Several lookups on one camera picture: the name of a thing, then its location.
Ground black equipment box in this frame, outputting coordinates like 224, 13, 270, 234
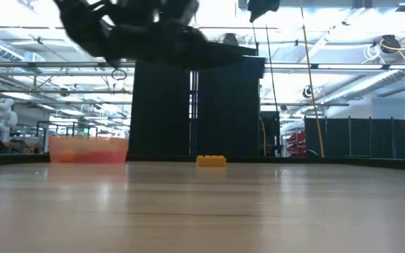
259, 111, 281, 158

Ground black partition panels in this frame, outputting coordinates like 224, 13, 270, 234
303, 117, 405, 160

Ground black aluminium table frame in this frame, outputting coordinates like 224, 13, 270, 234
0, 153, 405, 172

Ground yellow rectangular block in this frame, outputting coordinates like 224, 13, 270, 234
195, 155, 227, 168

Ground orange translucent plastic bin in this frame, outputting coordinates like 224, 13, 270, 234
49, 136, 129, 164

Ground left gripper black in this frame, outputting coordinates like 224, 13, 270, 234
107, 19, 258, 70

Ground shelf with red bins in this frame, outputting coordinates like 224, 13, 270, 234
284, 130, 306, 158

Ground yellow cable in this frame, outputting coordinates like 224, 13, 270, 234
300, 0, 326, 159
258, 117, 267, 158

